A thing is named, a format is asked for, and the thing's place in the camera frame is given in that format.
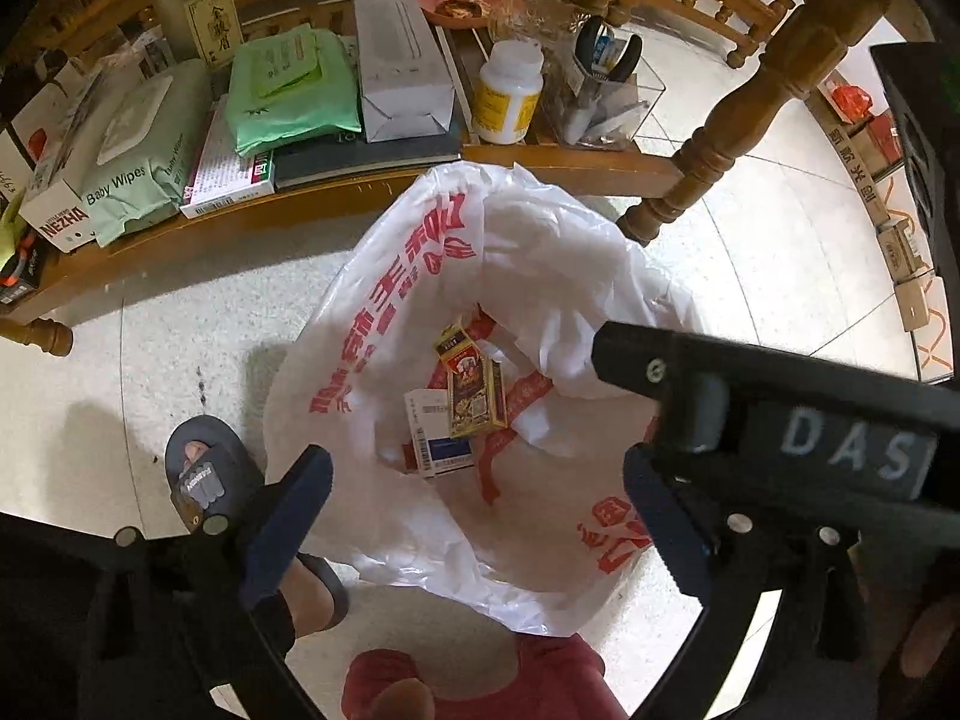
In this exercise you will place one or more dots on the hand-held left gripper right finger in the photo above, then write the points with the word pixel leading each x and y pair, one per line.
pixel 660 510

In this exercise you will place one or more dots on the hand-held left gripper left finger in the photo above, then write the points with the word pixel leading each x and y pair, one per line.
pixel 292 510

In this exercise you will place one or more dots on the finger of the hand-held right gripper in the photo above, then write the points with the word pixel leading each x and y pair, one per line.
pixel 637 360

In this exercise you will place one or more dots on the white plastic bag red print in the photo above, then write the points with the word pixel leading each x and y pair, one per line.
pixel 562 255

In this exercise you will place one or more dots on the person's right hand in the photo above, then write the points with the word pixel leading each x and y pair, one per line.
pixel 926 637

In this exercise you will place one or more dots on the person's foot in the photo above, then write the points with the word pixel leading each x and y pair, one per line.
pixel 307 600

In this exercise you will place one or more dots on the dark slipper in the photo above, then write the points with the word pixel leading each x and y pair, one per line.
pixel 202 480

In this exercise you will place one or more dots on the small cardboard box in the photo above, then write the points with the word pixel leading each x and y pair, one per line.
pixel 921 304
pixel 900 251

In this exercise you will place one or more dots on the white blue flat box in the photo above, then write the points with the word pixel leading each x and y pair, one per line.
pixel 427 420

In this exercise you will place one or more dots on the gold red small box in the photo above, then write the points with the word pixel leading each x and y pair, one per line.
pixel 469 397

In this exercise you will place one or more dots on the red shorts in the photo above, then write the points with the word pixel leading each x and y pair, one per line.
pixel 555 675

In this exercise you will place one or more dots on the person's leg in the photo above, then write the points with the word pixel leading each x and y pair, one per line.
pixel 401 701

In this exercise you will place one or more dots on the wooden coffee table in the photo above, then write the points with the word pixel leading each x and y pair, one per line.
pixel 525 169

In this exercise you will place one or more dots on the clear plastic organizer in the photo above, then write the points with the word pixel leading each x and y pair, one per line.
pixel 622 112

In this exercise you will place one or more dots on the printed cardboard box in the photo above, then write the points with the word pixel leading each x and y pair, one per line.
pixel 862 165

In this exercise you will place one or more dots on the white bottle yellow label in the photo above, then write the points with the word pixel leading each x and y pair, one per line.
pixel 502 101

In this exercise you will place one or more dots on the orange plastic bag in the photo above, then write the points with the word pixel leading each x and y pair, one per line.
pixel 853 99

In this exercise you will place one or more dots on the red white flat box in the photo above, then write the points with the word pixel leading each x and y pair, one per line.
pixel 225 180

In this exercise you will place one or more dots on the dark hardcover book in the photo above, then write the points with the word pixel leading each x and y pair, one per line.
pixel 360 157

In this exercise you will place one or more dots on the clear plastic wrapper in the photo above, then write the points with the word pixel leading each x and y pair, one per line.
pixel 532 15

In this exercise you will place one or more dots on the orange black tool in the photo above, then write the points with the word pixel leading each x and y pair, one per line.
pixel 15 274

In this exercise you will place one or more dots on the pale green wipes pack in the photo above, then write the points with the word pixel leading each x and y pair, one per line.
pixel 142 165

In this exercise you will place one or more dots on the white box red print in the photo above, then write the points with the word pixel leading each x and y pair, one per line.
pixel 52 217

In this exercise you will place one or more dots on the long white carton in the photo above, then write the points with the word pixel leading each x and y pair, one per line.
pixel 397 60

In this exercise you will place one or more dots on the bright green wipes pack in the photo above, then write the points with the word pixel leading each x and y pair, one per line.
pixel 300 105

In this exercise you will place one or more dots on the gold tea tin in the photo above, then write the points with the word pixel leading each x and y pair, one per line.
pixel 202 22

